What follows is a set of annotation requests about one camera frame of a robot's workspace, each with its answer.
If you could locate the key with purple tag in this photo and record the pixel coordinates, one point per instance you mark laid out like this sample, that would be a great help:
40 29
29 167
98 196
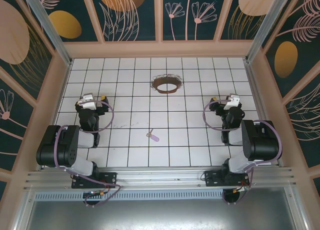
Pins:
155 138

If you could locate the green circuit board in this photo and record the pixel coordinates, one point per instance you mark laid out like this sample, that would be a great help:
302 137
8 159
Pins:
93 193

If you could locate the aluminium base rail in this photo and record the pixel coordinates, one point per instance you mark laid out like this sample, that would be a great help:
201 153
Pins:
160 176

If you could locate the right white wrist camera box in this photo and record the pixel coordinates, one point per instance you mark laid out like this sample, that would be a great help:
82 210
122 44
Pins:
232 101

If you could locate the aluminium corner post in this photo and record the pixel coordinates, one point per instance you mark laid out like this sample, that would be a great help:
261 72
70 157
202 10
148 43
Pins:
47 27
267 24

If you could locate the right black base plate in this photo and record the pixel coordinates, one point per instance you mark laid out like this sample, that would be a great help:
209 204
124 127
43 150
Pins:
212 178

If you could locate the right aluminium corner post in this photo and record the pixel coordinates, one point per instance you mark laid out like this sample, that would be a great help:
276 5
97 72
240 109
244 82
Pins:
267 24

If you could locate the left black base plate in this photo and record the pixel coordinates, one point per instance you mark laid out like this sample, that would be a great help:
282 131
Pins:
110 180

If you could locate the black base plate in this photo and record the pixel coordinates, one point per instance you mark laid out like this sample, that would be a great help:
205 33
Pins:
212 178
110 180

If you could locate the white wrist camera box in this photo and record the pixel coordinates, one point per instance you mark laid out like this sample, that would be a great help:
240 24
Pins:
87 101
232 101

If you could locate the left aluminium corner post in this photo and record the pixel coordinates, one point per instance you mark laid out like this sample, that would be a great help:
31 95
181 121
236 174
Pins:
47 27

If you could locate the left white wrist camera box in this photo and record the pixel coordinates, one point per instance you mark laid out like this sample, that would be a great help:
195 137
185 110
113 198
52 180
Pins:
87 101

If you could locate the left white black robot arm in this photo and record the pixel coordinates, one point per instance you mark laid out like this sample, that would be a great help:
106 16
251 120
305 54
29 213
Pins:
62 144

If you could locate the grey metal sheet panel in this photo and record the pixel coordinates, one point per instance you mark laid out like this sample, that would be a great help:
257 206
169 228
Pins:
160 215

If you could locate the aluminium side rail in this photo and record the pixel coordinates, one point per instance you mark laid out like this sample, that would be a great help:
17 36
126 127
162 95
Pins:
254 84

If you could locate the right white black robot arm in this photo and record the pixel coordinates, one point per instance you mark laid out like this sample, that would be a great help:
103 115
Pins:
260 144

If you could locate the yellow plug connector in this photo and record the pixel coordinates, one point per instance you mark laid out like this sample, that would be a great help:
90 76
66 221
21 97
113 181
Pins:
240 189

